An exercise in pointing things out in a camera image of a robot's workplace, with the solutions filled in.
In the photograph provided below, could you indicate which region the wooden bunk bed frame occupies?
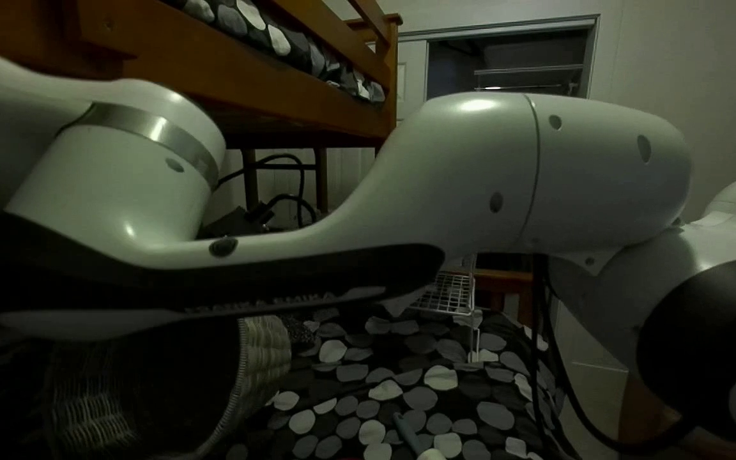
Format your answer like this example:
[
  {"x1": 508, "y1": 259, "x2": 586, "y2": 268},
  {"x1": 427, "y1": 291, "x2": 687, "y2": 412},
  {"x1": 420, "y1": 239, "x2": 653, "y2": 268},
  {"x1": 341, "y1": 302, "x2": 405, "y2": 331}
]
[{"x1": 0, "y1": 0, "x2": 536, "y2": 338}]

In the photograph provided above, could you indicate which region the white wire shelf rack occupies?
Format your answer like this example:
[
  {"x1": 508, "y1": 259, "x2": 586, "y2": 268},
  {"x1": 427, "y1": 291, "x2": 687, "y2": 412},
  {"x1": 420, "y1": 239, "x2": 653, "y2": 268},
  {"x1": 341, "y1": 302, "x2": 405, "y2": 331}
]
[{"x1": 414, "y1": 271, "x2": 484, "y2": 360}]

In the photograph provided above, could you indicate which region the black grey dotted bedspread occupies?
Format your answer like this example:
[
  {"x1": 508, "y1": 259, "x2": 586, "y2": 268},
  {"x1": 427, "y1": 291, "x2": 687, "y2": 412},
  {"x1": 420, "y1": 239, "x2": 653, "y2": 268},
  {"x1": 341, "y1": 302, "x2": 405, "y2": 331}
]
[{"x1": 0, "y1": 288, "x2": 581, "y2": 460}]

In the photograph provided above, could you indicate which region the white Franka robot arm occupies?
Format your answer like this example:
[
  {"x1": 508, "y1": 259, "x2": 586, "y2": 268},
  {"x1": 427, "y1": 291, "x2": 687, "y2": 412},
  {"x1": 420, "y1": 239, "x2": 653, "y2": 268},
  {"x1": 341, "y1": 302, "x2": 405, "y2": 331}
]
[{"x1": 0, "y1": 56, "x2": 736, "y2": 442}]

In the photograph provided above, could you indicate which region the dotted upper bunk bedding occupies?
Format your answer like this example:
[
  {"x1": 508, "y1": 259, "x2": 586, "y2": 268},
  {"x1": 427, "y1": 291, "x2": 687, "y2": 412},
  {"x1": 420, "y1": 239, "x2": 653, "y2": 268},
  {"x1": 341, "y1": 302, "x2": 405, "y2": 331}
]
[{"x1": 163, "y1": 0, "x2": 387, "y2": 104}]

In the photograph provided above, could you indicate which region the grey woven wicker basket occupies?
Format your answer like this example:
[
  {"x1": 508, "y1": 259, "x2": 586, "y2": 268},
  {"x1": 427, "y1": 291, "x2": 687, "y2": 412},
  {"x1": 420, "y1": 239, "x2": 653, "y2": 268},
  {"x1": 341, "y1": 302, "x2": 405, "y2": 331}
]
[{"x1": 45, "y1": 315, "x2": 292, "y2": 460}]

